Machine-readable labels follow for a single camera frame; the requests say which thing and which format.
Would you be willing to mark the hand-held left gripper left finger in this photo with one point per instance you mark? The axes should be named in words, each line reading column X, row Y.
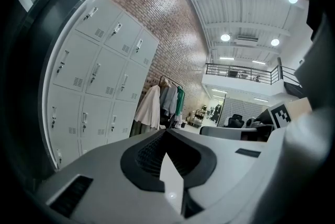
column 104, row 178

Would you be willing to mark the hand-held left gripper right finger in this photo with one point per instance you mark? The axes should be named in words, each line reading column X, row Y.
column 230, row 165

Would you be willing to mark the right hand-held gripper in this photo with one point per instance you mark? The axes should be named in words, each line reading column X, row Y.
column 281, row 115

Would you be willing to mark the grey locker door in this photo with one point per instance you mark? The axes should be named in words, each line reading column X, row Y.
column 133, row 79

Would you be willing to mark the grey metal locker cabinet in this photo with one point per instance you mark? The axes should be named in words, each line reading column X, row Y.
column 78, row 60

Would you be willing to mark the black office chair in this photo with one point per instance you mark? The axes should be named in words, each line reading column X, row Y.
column 235, row 121

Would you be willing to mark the metal utility cart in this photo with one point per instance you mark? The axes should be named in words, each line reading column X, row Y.
column 199, row 118

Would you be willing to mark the white tiled partition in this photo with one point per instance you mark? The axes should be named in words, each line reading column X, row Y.
column 243, row 107

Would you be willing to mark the green hanging garment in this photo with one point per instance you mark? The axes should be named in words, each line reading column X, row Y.
column 180, row 100

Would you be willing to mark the dark olive garment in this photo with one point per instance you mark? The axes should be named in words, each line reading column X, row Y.
column 142, row 130

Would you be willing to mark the black metal railing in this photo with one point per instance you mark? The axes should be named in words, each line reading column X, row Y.
column 235, row 71

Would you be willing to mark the black clothes rack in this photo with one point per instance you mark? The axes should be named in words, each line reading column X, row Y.
column 172, row 80

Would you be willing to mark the tan hanging garment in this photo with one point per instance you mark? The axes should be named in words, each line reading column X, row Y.
column 165, row 83

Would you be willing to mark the long ceiling light strip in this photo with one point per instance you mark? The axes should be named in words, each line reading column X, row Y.
column 259, row 62
column 226, row 58

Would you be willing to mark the beige hanging coat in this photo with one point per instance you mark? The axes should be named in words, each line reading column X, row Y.
column 147, row 107

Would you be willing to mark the person's white shirt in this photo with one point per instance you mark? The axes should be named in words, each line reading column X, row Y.
column 308, row 144

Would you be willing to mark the black staircase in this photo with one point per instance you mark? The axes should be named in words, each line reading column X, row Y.
column 294, row 88

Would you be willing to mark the white air conditioner unit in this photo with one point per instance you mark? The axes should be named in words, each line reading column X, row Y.
column 247, row 38

